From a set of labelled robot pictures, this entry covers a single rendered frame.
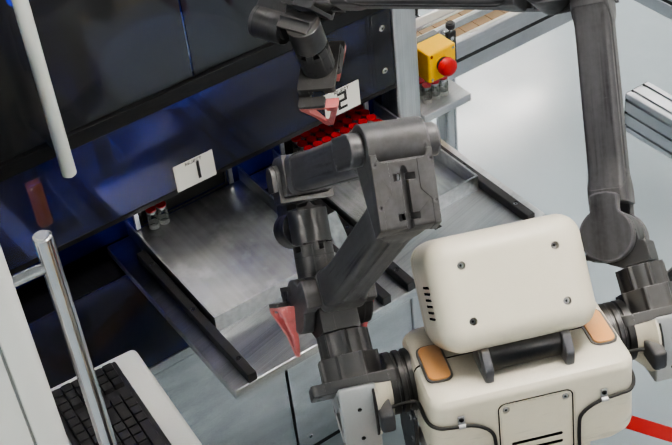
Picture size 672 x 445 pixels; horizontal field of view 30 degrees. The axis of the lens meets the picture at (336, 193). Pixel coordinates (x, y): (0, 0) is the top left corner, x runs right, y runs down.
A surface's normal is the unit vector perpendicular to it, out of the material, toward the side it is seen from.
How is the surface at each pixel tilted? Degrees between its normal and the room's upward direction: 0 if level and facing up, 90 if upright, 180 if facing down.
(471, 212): 0
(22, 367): 90
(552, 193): 0
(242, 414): 90
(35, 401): 90
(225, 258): 0
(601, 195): 46
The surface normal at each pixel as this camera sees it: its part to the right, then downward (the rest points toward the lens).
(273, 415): 0.57, 0.48
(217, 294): -0.09, -0.77
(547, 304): 0.10, -0.07
